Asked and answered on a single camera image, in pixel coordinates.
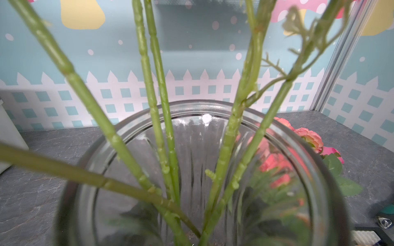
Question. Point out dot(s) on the magenta rose stem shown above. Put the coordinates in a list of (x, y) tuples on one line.
[(329, 150)]

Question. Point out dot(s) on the black connector board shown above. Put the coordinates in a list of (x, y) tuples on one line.
[(371, 236)]

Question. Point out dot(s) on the pink rose stem bunch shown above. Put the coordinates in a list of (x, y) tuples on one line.
[(309, 138)]

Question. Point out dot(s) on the clear glass vase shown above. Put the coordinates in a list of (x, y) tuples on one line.
[(287, 196)]

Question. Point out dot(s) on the orange pink rose spray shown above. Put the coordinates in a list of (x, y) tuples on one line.
[(263, 87)]

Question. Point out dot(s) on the white rose stem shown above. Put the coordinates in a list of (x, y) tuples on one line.
[(34, 162)]

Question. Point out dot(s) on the brown lidded storage box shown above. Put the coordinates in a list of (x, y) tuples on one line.
[(9, 133)]

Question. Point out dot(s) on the tall pink carnation stem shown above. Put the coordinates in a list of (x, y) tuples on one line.
[(47, 41)]

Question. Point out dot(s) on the white blue flower stem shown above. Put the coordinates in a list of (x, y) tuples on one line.
[(156, 92)]

